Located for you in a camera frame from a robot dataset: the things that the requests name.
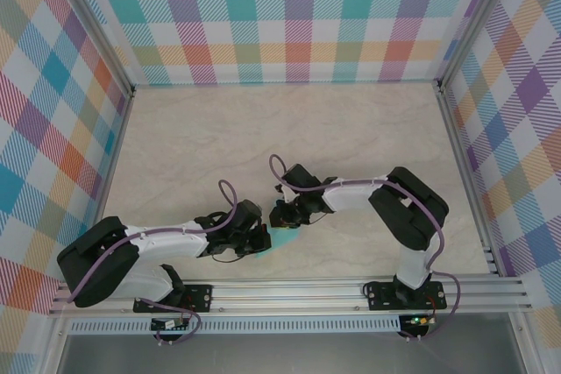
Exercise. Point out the light blue paper sheet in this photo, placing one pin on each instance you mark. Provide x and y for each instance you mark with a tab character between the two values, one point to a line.
285	238

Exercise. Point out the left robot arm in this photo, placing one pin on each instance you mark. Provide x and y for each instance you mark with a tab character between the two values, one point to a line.
166	244

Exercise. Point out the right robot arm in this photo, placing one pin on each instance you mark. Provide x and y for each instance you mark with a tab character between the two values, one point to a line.
407	212

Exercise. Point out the small black circuit board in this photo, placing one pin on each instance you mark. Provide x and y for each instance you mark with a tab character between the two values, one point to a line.
168	324

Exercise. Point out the grey metal panel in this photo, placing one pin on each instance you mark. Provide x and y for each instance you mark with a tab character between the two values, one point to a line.
285	354

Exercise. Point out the small circuit board green light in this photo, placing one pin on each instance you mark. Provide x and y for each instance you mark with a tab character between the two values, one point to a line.
418	320

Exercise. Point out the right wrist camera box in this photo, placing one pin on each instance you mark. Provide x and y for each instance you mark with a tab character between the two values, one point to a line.
286	193

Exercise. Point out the long aluminium base rail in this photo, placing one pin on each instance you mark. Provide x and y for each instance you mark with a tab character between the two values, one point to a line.
285	297

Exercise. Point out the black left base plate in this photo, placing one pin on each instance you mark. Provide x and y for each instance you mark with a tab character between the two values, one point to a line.
201	297

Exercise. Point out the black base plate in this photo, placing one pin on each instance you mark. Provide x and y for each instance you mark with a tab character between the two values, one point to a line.
381	295
201	297

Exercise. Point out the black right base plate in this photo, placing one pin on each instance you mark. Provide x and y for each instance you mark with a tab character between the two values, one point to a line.
381	295

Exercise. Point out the aluminium side rail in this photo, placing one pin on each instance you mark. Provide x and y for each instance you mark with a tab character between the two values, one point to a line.
115	155
464	172

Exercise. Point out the aluminium frame leg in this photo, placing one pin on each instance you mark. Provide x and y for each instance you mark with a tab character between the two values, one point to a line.
52	347
521	343

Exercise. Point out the aluminium frame post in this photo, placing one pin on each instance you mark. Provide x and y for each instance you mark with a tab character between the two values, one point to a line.
92	28
475	28

